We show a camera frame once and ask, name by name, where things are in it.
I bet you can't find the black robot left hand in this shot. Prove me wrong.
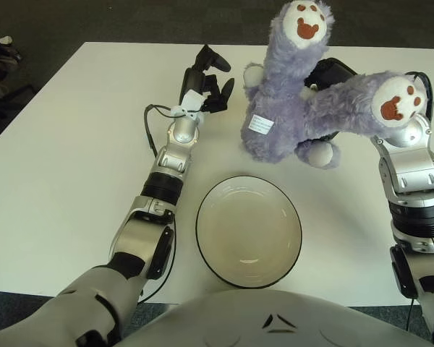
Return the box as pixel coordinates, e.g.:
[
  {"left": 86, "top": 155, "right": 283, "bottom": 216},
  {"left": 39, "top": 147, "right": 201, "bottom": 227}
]
[{"left": 180, "top": 45, "right": 235, "bottom": 113}]

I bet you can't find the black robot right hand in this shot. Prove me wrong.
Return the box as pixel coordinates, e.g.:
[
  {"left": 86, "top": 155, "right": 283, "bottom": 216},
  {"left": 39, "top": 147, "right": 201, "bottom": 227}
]
[{"left": 303, "top": 56, "right": 357, "bottom": 91}]

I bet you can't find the purple plush bunny doll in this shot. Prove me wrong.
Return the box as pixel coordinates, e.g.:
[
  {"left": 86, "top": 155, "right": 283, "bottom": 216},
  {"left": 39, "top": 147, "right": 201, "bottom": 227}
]
[{"left": 240, "top": 0, "right": 430, "bottom": 169}]

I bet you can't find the white plate black rim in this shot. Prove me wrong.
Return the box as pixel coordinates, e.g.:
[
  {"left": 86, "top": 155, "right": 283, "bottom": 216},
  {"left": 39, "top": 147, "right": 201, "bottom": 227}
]
[{"left": 195, "top": 176, "right": 304, "bottom": 289}]

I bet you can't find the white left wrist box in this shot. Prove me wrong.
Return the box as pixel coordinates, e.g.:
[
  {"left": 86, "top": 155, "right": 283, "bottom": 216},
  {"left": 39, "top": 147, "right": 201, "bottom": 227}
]
[{"left": 180, "top": 90, "right": 207, "bottom": 111}]

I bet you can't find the dark bag pile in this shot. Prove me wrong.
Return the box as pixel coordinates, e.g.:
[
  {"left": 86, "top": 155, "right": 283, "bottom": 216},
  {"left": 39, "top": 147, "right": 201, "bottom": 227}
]
[{"left": 0, "top": 10, "right": 35, "bottom": 120}]

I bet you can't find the grey robot torso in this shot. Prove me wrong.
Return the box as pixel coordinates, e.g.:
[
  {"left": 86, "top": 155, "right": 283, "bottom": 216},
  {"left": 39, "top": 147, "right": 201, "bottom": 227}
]
[{"left": 122, "top": 288, "right": 434, "bottom": 347}]

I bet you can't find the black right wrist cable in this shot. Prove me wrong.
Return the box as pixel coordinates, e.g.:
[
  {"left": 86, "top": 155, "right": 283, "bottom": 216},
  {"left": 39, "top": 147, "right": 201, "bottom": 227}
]
[{"left": 404, "top": 71, "right": 434, "bottom": 120}]

